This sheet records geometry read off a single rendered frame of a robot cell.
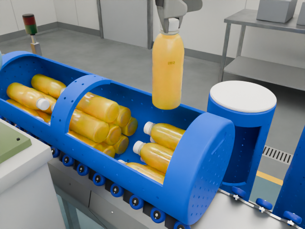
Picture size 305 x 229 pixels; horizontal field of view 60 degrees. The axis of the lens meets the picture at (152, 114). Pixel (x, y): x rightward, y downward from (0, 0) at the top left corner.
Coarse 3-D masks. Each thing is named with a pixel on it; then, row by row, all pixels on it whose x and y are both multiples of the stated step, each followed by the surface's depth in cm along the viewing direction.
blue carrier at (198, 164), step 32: (32, 64) 111; (64, 64) 97; (0, 96) 104; (64, 96) 78; (128, 96) 93; (32, 128) 87; (64, 128) 75; (192, 128) 60; (224, 128) 62; (96, 160) 71; (128, 160) 91; (192, 160) 56; (224, 160) 73; (160, 192) 60; (192, 192) 57
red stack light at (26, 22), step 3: (24, 18) 145; (27, 18) 145; (30, 18) 146; (33, 18) 147; (24, 21) 147; (27, 21) 146; (30, 21) 147; (33, 21) 148; (24, 24) 148; (27, 24) 147; (30, 24) 147; (33, 24) 148
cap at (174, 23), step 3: (171, 18) 54; (174, 18) 54; (171, 21) 52; (174, 21) 52; (177, 21) 52; (171, 24) 52; (174, 24) 52; (177, 24) 53; (171, 27) 52; (174, 27) 52; (177, 27) 53; (168, 30) 53; (171, 30) 53; (174, 30) 53
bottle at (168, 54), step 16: (160, 32) 54; (176, 32) 53; (160, 48) 54; (176, 48) 54; (160, 64) 55; (176, 64) 55; (160, 80) 57; (176, 80) 57; (160, 96) 59; (176, 96) 60
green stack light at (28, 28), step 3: (27, 27) 148; (30, 27) 148; (33, 27) 149; (36, 27) 151; (27, 30) 149; (30, 30) 149; (33, 30) 150; (36, 30) 151; (27, 33) 150; (30, 33) 150; (33, 33) 150
